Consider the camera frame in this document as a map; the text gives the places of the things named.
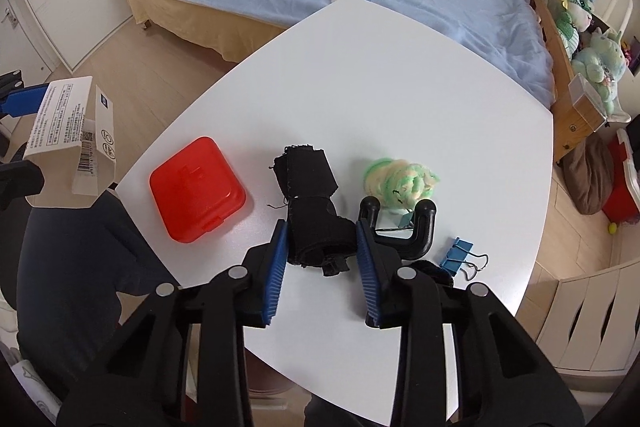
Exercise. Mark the red plastic box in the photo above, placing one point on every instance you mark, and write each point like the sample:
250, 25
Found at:
195, 189

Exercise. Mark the green dragon plush toy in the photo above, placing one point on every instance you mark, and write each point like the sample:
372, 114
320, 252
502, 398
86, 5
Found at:
575, 14

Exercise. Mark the teal binder clip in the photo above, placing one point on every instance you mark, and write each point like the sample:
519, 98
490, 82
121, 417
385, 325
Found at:
406, 222

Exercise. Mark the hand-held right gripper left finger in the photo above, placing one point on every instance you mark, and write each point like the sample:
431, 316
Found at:
272, 279

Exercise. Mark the wooden bed frame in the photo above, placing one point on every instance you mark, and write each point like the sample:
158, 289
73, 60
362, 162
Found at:
560, 72

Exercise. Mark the printed cardboard box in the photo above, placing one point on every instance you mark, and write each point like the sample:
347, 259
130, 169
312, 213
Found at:
65, 127

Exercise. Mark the black U-shaped hook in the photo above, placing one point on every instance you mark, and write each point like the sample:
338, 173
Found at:
419, 243

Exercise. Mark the white drawer cabinet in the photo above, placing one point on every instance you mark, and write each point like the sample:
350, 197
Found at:
600, 307

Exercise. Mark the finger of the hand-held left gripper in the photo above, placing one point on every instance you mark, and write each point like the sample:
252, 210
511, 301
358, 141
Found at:
20, 179
22, 101

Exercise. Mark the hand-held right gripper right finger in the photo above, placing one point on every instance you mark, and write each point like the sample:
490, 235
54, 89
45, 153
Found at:
367, 279

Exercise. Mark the person's leg in dark pants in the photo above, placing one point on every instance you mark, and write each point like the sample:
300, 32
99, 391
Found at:
65, 267

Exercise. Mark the clear plastic box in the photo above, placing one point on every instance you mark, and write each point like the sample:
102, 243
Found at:
587, 99

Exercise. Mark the red storage box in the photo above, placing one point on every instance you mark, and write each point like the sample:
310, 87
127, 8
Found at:
622, 197

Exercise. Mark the teal plush toy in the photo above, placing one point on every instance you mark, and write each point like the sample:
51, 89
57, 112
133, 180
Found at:
600, 62

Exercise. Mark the beige bed skirt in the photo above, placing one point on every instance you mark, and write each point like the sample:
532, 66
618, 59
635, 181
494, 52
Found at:
200, 22

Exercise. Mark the blue binder clip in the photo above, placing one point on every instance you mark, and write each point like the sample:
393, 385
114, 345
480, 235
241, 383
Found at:
455, 255

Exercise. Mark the black cloth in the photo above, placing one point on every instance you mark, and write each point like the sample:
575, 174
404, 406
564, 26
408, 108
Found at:
305, 187

